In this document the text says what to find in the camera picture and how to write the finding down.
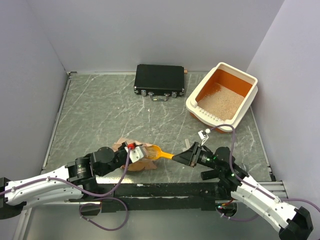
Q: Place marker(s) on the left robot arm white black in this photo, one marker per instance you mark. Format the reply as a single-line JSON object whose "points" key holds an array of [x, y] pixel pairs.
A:
{"points": [[75, 180]]}

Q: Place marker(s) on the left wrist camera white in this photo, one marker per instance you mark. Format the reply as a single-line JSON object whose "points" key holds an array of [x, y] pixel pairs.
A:
{"points": [[137, 152]]}

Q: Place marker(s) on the beige bag sealing clip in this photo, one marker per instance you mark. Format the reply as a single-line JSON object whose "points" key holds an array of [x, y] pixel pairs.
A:
{"points": [[187, 144]]}

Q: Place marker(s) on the black carrying case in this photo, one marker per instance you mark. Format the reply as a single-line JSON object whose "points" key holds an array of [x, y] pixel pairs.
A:
{"points": [[159, 82]]}

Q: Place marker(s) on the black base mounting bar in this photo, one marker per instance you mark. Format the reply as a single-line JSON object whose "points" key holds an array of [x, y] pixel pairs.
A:
{"points": [[171, 196]]}

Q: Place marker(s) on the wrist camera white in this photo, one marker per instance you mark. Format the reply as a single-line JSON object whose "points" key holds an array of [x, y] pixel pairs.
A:
{"points": [[204, 135], [137, 152]]}

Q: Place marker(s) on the clean litter granules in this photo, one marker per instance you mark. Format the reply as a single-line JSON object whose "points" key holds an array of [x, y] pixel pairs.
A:
{"points": [[222, 104]]}

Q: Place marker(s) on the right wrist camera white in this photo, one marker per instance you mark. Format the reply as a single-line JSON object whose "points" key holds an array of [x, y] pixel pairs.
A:
{"points": [[204, 135]]}

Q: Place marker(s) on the yellow plastic litter scoop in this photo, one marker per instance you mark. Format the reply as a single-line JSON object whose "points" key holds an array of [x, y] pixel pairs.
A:
{"points": [[154, 152]]}

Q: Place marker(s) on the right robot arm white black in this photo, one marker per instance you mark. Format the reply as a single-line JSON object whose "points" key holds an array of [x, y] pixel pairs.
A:
{"points": [[290, 222]]}

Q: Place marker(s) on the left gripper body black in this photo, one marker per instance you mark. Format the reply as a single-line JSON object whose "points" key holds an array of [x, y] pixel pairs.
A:
{"points": [[120, 159]]}

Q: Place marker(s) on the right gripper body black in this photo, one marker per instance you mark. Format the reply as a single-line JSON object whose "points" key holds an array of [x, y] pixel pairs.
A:
{"points": [[206, 158]]}

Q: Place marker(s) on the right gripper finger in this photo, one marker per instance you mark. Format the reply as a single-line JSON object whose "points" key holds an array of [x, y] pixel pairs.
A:
{"points": [[186, 158], [193, 148]]}

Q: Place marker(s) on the black speckled microphone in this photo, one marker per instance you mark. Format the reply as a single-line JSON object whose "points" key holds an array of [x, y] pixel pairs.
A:
{"points": [[212, 174]]}

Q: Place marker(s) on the cream orange litter box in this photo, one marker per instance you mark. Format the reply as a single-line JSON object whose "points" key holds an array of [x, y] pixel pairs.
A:
{"points": [[232, 78]]}

